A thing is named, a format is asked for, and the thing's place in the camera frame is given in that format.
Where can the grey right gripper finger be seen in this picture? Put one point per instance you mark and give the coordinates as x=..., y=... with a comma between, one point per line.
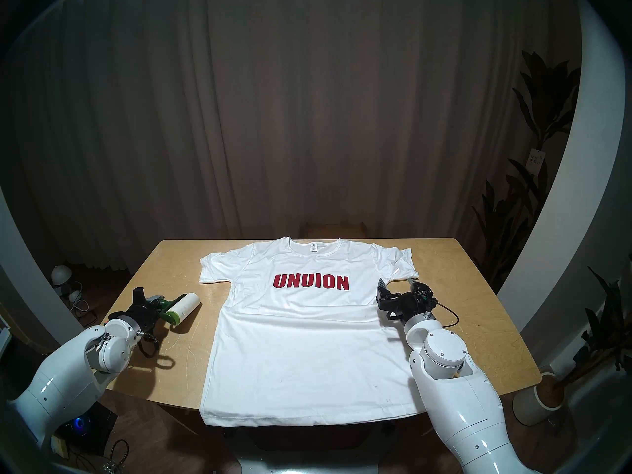
x=418, y=286
x=383, y=293

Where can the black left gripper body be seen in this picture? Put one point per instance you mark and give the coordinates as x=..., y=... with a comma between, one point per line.
x=138, y=317

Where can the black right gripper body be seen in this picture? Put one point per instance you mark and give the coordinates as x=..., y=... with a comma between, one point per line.
x=400, y=307

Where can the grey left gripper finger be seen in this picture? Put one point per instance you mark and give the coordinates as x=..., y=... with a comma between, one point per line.
x=157, y=300
x=138, y=298

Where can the white T-shirt red UNUION print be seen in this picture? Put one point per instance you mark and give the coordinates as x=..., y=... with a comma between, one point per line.
x=306, y=359

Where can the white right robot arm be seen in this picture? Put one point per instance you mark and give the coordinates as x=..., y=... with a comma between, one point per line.
x=444, y=352

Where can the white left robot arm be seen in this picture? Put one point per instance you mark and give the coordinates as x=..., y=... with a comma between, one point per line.
x=59, y=384

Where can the brown wooden chair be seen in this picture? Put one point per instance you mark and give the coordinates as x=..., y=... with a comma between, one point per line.
x=335, y=230

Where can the large white mushroom lamp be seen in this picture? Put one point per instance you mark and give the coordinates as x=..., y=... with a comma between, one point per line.
x=61, y=274

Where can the white curved arch pillar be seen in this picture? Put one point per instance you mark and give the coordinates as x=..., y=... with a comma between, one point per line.
x=29, y=290
x=577, y=206

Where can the black computer with RGB fans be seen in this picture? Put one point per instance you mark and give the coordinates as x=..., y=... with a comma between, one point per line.
x=94, y=428

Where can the plant in white pot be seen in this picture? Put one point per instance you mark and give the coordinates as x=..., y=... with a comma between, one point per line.
x=535, y=404

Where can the white paper plant tag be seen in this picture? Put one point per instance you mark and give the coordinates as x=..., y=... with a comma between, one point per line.
x=535, y=161

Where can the grey white robot torso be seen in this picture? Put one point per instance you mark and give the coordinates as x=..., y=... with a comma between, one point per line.
x=256, y=467

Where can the long beige pleated curtain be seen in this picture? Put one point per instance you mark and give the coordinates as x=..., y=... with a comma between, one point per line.
x=296, y=107

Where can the tall dark leafy plant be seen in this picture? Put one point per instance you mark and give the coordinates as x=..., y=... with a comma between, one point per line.
x=543, y=102

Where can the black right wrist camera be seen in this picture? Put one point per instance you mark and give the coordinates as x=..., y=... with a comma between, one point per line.
x=425, y=300

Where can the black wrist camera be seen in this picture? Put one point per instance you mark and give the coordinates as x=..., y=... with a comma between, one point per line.
x=425, y=300
x=117, y=315

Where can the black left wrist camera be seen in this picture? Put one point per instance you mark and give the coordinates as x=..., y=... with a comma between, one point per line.
x=117, y=315

